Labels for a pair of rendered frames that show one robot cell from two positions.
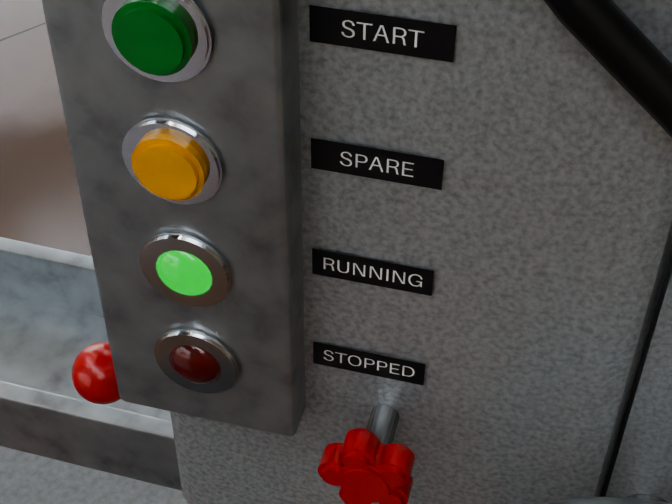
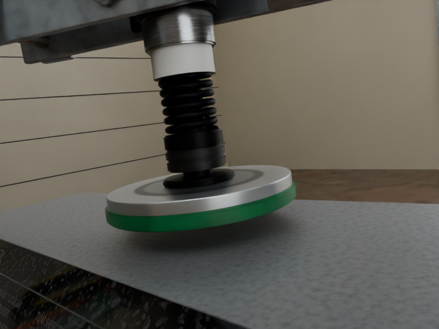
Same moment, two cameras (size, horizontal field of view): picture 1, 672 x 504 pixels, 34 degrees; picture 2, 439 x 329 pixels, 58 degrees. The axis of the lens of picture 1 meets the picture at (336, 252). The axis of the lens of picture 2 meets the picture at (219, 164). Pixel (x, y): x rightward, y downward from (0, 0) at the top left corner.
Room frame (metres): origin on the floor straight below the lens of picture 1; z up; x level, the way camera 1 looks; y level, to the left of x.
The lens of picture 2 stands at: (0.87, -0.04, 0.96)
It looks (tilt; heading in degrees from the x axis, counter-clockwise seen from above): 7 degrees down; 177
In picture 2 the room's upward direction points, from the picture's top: 8 degrees counter-clockwise
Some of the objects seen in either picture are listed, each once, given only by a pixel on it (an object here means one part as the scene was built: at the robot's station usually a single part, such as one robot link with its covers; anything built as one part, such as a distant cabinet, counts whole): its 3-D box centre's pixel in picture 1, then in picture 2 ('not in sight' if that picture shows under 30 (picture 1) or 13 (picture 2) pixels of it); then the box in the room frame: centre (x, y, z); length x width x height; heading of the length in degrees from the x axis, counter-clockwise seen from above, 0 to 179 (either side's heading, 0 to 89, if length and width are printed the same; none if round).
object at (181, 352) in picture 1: (197, 360); not in sight; (0.30, 0.06, 1.27); 0.02 x 0.01 x 0.02; 76
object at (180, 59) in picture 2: not in sight; (182, 61); (0.40, -0.04, 1.02); 0.07 x 0.07 x 0.04
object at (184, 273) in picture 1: (186, 268); not in sight; (0.30, 0.06, 1.33); 0.02 x 0.01 x 0.02; 76
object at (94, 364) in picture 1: (143, 381); not in sight; (0.37, 0.10, 1.18); 0.08 x 0.03 x 0.03; 76
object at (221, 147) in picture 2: not in sight; (195, 152); (0.40, -0.04, 0.92); 0.07 x 0.07 x 0.01
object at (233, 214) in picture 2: not in sight; (200, 188); (0.40, -0.04, 0.88); 0.22 x 0.22 x 0.04
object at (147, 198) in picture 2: not in sight; (200, 185); (0.40, -0.04, 0.88); 0.21 x 0.21 x 0.01
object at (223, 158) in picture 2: not in sight; (196, 162); (0.40, -0.04, 0.91); 0.07 x 0.07 x 0.01
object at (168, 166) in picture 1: (171, 164); not in sight; (0.29, 0.06, 1.38); 0.03 x 0.01 x 0.03; 76
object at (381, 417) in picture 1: (373, 444); not in sight; (0.28, -0.02, 1.24); 0.04 x 0.04 x 0.04; 76
